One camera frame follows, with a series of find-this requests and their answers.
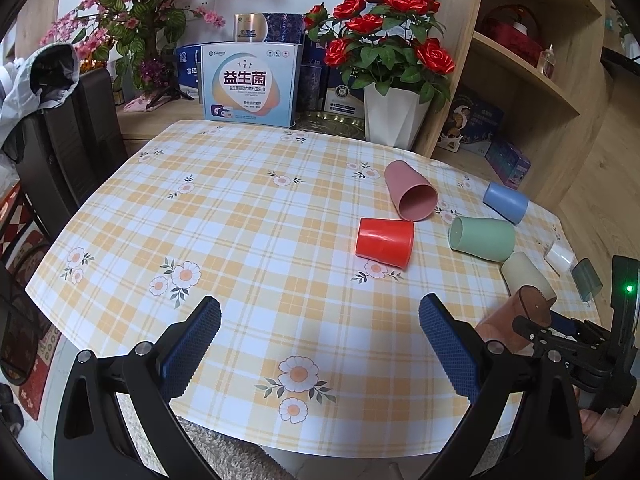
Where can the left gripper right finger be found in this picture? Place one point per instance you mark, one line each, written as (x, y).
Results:
(545, 440)

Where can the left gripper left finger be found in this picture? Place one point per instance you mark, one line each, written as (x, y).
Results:
(91, 438)

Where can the dark teal translucent cup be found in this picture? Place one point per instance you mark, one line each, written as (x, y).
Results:
(586, 279)

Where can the white small cup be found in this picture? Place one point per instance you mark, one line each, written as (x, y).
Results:
(560, 257)

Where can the beige cup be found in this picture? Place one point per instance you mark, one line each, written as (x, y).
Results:
(518, 270)

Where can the green cup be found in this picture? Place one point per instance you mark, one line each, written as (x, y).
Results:
(485, 238)

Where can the blue cup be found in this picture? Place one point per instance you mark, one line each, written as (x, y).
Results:
(509, 203)

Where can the red plastic cup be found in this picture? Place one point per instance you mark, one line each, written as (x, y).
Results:
(387, 241)

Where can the pink cup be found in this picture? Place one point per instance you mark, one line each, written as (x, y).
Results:
(413, 196)

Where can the purple box on shelf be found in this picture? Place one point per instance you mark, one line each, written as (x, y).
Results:
(508, 162)

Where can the yellow plaid tablecloth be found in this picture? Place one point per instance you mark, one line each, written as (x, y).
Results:
(319, 351)

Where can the eagle picture box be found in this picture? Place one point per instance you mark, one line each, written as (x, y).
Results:
(471, 123)

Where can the black chair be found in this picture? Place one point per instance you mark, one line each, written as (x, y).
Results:
(65, 154)

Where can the wooden shelf unit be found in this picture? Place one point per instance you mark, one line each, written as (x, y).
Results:
(554, 122)

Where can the small glass bottle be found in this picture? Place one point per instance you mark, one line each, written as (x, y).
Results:
(546, 62)

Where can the white flower vase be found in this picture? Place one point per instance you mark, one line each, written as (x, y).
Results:
(394, 119)

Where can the red pot on shelf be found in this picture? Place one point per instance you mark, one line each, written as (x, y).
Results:
(515, 28)

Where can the white jacket on chair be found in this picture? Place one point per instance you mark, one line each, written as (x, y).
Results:
(41, 82)

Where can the red rose bouquet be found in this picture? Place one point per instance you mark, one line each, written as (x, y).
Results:
(385, 44)

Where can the light blue probiotic box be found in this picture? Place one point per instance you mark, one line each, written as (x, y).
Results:
(250, 82)

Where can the pink blossom plant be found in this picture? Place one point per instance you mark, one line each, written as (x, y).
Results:
(144, 33)

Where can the dark blue box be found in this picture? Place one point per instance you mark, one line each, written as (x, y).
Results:
(279, 28)

